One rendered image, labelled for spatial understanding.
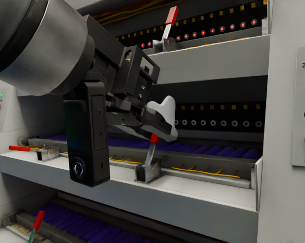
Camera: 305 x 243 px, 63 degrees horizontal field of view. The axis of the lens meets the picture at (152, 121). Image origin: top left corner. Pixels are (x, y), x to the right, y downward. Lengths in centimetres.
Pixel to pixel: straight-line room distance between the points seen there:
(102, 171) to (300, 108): 21
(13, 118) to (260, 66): 60
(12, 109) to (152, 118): 50
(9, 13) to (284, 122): 26
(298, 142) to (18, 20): 26
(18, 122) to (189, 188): 52
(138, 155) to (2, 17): 31
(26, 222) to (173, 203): 45
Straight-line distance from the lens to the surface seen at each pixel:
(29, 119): 75
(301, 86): 29
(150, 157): 37
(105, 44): 29
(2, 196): 75
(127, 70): 29
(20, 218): 73
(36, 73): 23
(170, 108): 36
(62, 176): 50
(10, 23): 21
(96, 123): 27
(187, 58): 36
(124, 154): 47
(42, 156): 56
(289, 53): 31
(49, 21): 22
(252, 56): 33
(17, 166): 64
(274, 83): 30
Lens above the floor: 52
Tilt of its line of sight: 8 degrees up
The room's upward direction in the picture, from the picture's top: 8 degrees clockwise
